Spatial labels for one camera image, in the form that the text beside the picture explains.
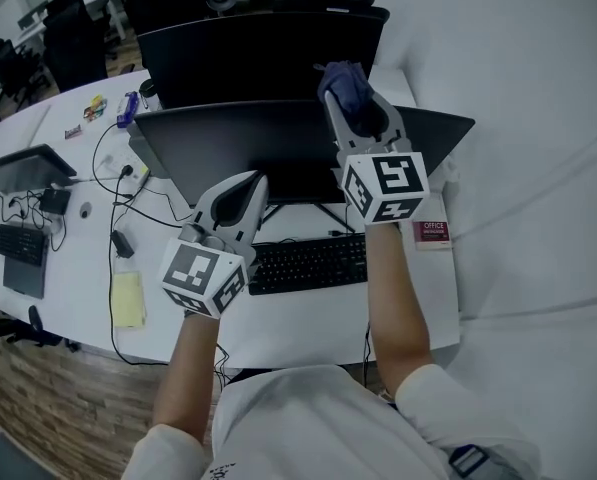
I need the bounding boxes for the white power strip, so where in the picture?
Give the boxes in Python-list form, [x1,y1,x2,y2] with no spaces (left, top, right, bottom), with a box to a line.
[99,148,152,188]

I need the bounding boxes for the grey laptop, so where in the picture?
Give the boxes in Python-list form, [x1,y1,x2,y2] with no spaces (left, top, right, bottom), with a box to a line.
[0,221,50,301]

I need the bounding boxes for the colourful snack packet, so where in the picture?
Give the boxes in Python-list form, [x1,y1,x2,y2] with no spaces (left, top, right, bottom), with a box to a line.
[83,94,109,122]

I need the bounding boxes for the person's right forearm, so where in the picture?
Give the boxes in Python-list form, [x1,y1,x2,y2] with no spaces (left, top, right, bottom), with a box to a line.
[365,220,437,400]

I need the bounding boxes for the grey flat monitor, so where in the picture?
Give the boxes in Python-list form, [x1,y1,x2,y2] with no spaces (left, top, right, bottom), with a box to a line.
[0,143,79,195]

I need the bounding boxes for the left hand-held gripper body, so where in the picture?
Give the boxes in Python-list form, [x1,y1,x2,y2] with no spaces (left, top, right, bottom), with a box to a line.
[161,212,257,320]

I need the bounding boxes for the dark strap buckle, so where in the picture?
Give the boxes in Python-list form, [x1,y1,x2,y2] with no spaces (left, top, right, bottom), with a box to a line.
[447,444,492,480]

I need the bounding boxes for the long black cable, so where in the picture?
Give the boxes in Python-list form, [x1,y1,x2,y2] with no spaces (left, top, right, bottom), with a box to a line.
[107,165,173,368]

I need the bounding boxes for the person's white shirt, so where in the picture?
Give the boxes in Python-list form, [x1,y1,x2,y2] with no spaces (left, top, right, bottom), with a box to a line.
[121,364,543,480]

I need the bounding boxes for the tangled black cables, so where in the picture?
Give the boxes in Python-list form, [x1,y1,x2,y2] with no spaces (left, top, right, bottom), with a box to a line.
[0,189,68,253]

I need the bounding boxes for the red and white booklet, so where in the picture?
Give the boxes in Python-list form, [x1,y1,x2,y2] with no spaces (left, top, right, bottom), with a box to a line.
[411,219,453,252]

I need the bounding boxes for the dark blue cloth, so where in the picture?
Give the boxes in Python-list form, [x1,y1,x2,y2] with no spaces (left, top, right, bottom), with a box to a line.
[314,59,385,137]

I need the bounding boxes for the black computer monitor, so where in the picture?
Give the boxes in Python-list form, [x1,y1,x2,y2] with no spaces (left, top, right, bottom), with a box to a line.
[133,99,477,205]

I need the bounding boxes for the looped black cable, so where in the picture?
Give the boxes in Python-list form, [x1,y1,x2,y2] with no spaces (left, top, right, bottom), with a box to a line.
[92,121,130,182]

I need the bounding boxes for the person's left forearm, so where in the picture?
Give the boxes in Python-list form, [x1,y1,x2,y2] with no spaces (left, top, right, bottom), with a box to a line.
[152,308,220,438]

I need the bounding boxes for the black curved monitor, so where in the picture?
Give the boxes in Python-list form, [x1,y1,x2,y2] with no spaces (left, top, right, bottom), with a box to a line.
[136,9,392,112]

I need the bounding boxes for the small black box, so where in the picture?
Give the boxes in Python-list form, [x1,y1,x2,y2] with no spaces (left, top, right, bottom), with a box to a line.
[38,187,73,215]

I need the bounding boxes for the black chair armrest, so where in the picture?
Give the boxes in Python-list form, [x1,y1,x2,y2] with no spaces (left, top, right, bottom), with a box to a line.
[0,304,82,353]

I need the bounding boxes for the black monitor stand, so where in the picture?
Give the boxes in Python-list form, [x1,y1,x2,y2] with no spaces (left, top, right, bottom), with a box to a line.
[255,201,358,235]

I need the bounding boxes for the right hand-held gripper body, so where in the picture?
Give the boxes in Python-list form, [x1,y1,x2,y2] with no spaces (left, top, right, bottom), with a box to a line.
[330,136,432,227]

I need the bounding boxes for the black power adapter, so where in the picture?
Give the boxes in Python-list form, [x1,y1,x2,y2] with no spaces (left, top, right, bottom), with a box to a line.
[109,229,136,260]

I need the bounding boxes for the yellow notepad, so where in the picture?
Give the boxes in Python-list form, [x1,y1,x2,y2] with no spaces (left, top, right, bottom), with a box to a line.
[111,269,148,330]

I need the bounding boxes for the black keyboard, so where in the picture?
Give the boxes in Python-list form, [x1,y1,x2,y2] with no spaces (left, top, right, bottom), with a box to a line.
[247,234,370,297]

